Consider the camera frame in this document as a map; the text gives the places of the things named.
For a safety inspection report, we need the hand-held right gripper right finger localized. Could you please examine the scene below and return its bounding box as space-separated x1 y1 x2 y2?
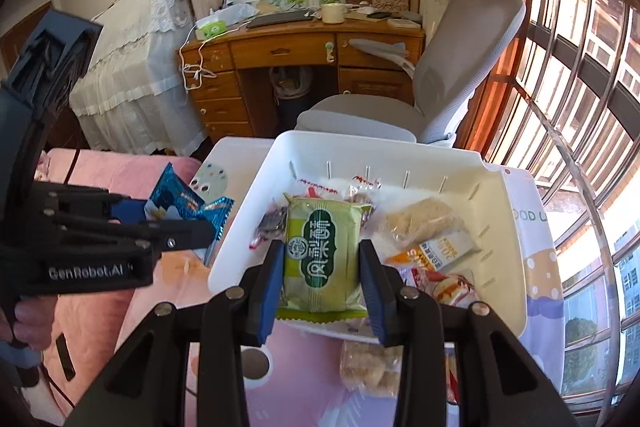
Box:
359 239 576 427

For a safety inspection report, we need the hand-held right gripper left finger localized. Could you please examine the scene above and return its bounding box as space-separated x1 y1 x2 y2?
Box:
65 239 286 427

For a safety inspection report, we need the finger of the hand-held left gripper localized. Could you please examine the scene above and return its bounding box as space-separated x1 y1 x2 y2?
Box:
45 214 217 258
34 183 151 223

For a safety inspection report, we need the blue snack packet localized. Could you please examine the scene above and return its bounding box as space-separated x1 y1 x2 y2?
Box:
145 163 236 265

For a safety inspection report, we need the green snack packet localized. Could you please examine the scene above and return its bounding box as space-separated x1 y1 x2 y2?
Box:
276 193 373 323

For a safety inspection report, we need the red clear snack packet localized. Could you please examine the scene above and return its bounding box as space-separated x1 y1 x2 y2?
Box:
347 174 383 208

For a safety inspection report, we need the white plastic basket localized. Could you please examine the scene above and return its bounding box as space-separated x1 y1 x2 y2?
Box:
207 130 531 345

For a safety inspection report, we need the person's left hand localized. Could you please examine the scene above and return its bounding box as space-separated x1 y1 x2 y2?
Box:
10 294 58 353

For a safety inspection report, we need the pink quilt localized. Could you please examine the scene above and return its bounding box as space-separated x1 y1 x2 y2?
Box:
35 148 201 408

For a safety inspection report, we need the red white cake packet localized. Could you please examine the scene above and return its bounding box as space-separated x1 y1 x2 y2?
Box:
400 269 476 308

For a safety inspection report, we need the dark snack packet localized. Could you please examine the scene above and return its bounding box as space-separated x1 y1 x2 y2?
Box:
250 204 288 250

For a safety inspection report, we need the puffed rice snack packet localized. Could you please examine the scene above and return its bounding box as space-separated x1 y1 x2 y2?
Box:
340 341 403 398

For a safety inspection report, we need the yellow noodle snack packet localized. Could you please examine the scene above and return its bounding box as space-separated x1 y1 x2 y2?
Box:
380 197 468 253

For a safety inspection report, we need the small clear red-print packet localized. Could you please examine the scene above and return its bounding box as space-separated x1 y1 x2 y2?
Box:
295 177 346 200

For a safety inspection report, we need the white lace cloth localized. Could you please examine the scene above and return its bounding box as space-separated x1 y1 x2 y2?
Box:
70 0 211 155

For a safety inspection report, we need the dark trash bin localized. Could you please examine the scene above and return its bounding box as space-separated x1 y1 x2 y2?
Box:
270 67 313 132

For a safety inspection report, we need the green tissue box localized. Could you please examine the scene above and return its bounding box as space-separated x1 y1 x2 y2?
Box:
195 19 228 40

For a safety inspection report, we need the wooden desk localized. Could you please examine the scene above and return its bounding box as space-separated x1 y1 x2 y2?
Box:
180 14 426 142

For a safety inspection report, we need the grey office chair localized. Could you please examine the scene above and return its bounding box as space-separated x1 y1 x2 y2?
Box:
295 0 533 145

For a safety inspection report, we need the metal window grille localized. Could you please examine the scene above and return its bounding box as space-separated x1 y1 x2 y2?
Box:
457 0 640 413

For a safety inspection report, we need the cream mug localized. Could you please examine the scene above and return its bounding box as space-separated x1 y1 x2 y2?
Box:
320 3 348 24

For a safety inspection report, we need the white charger cable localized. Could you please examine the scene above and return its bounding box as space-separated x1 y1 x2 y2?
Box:
181 27 218 90

